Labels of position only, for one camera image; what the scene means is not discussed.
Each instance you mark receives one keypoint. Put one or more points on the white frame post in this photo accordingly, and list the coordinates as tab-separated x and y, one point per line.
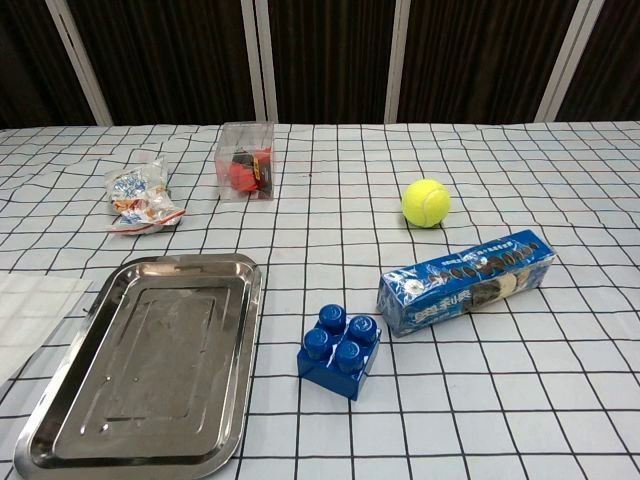
260	60
397	65
82	65
567	65

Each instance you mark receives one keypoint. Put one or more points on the crumpled snack bag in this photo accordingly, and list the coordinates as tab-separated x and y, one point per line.
140	200

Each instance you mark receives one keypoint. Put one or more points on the blue building block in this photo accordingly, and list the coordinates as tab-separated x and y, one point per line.
337	365

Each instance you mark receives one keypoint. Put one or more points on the blue cookie box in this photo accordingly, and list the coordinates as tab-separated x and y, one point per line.
450	290

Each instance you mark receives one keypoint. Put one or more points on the yellow tennis ball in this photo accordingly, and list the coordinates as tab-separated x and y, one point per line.
426	202

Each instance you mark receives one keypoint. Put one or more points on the silver metal tray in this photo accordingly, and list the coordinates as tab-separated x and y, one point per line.
150	360

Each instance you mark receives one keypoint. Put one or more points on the white paper sheet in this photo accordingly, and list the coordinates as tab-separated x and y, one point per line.
35	315

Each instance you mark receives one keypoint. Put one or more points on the checkered tablecloth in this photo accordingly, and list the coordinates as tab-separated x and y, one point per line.
500	400

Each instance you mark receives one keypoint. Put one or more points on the clear plastic box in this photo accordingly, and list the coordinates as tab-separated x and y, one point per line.
247	170

